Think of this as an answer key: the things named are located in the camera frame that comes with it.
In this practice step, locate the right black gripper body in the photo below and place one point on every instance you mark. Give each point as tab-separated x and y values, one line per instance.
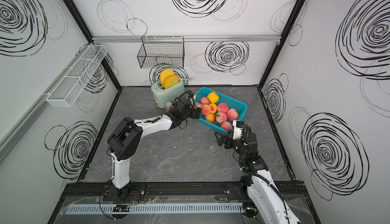
236	145

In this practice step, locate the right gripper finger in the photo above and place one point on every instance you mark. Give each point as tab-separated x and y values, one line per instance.
228	142
221	138

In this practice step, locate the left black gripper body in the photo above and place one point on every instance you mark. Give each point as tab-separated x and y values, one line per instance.
188	115

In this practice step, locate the pink peach with leaf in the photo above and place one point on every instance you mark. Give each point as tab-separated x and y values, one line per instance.
221	117

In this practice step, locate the yellow peach red spot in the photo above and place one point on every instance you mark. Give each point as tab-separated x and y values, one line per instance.
213	97

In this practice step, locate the orange red wrinkled peach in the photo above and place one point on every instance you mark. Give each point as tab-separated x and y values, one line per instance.
210	117

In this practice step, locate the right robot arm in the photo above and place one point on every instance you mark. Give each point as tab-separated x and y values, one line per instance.
257	183

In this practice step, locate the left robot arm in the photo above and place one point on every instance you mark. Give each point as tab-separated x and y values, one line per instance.
124	140

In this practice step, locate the teal plastic basket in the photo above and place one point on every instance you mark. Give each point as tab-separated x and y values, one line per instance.
240	107

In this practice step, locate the silver lid spice jar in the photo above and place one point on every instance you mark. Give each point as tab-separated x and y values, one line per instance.
168	106

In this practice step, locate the mint green toaster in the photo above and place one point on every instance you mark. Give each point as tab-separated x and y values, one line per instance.
162	96

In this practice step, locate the front yellow toast slice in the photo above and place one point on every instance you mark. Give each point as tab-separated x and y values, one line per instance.
171	81

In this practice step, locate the yellow toast slice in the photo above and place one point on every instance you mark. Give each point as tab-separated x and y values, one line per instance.
171	81
165	74

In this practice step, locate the rear yellow toast slice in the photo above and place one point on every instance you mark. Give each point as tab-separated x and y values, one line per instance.
165	74

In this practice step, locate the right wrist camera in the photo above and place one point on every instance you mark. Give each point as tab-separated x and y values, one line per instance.
238	127

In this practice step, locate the black wire wall basket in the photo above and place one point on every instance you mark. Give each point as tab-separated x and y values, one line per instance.
157	50

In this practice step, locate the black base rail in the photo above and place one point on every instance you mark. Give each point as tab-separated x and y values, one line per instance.
140	191

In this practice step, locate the aluminium wall rail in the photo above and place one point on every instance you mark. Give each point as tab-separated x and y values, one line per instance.
186	38

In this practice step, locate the white mesh wall shelf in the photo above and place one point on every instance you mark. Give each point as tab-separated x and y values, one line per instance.
86	74

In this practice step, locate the white slotted cable duct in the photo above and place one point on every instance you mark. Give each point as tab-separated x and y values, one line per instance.
164	208

